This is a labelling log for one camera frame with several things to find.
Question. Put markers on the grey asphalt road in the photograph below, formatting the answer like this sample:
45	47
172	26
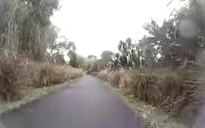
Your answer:
85	106

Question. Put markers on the row of trees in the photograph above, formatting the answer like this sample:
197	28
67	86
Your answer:
163	43
26	30

